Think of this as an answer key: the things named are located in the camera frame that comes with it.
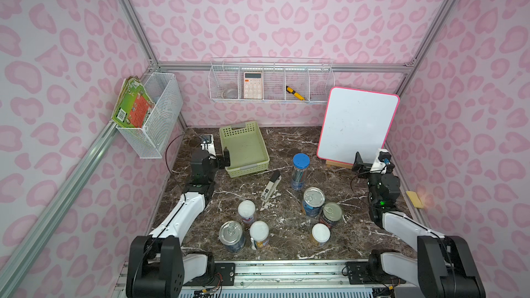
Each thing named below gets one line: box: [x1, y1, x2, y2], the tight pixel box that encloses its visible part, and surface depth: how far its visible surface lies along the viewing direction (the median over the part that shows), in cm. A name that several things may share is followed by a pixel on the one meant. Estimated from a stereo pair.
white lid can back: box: [237, 199, 257, 225], surface depth 80 cm
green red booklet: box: [111, 75, 156, 129], surface depth 73 cm
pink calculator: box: [243, 71, 263, 99], surface depth 97 cm
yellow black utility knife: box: [285, 85, 306, 101], surface depth 100 cm
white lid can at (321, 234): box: [311, 222, 332, 247], surface depth 78 cm
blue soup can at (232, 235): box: [218, 220, 247, 253], surface depth 75 cm
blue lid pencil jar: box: [291, 153, 311, 192], surface depth 84 cm
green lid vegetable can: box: [321, 202, 343, 225], surface depth 80 cm
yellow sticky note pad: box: [405, 190, 424, 209], surface depth 97 cm
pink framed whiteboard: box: [316, 86, 401, 166], surface depth 90 cm
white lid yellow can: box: [249, 220, 270, 249], surface depth 72 cm
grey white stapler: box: [260, 169, 283, 203], surface depth 94 cm
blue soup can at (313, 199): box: [302, 186, 326, 218], surface depth 83 cm
